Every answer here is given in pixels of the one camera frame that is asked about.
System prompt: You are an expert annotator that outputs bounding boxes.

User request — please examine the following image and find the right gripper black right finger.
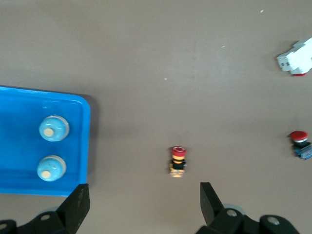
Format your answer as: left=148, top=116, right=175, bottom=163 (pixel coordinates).
left=195, top=182, right=261, bottom=234

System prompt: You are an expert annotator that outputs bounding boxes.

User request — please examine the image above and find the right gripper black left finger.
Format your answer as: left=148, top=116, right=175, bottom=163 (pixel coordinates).
left=19, top=184, right=90, bottom=234

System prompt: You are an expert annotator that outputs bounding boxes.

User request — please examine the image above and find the blue bell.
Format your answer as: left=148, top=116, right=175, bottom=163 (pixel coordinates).
left=36, top=155, right=67, bottom=182
left=38, top=114, right=70, bottom=142

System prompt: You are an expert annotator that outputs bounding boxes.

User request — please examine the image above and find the blue plastic tray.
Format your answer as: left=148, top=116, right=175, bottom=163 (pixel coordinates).
left=0, top=85, right=91, bottom=197

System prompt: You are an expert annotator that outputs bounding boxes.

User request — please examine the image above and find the yellow emergency stop button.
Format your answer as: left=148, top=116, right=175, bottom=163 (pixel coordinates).
left=169, top=145, right=188, bottom=178

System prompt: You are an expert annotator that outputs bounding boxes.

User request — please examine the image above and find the white circuit breaker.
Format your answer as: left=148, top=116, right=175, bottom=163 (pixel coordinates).
left=276, top=38, right=312, bottom=77

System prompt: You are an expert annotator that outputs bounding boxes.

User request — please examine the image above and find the red push button switch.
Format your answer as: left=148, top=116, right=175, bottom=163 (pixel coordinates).
left=289, top=131, right=312, bottom=161

